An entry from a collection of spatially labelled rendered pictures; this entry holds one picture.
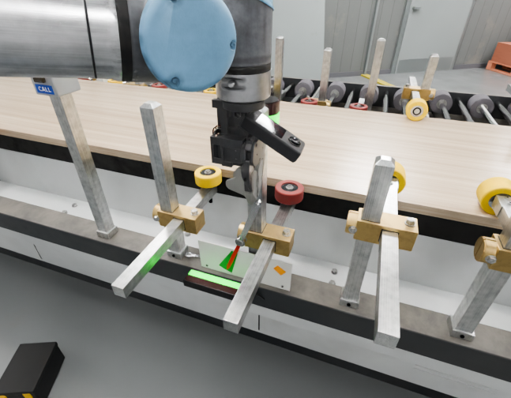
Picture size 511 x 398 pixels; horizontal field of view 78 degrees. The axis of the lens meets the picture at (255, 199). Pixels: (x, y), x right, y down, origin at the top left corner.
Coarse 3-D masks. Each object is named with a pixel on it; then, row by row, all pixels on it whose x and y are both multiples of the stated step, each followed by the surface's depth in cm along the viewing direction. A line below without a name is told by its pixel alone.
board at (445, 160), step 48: (0, 96) 158; (48, 96) 158; (96, 96) 158; (144, 96) 158; (192, 96) 158; (96, 144) 111; (144, 144) 111; (192, 144) 111; (336, 144) 111; (384, 144) 111; (432, 144) 111; (480, 144) 111; (336, 192) 87; (432, 192) 86
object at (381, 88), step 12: (288, 84) 216; (348, 84) 202; (360, 84) 200; (288, 96) 220; (456, 96) 186; (468, 96) 184; (492, 96) 180; (504, 96) 178; (372, 108) 199; (456, 108) 189; (456, 120) 182; (480, 120) 182; (504, 120) 182
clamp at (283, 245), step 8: (240, 224) 79; (272, 224) 79; (240, 232) 78; (248, 232) 77; (256, 232) 76; (264, 232) 76; (272, 232) 76; (280, 232) 76; (248, 240) 78; (256, 240) 77; (272, 240) 75; (280, 240) 74; (288, 240) 74; (256, 248) 78; (280, 248) 76; (288, 248) 75; (288, 256) 76
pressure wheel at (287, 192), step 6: (288, 180) 89; (276, 186) 87; (282, 186) 87; (288, 186) 86; (294, 186) 87; (300, 186) 87; (276, 192) 86; (282, 192) 84; (288, 192) 84; (294, 192) 84; (300, 192) 84; (276, 198) 87; (282, 198) 85; (288, 198) 84; (294, 198) 84; (300, 198) 85; (288, 204) 85; (294, 204) 85
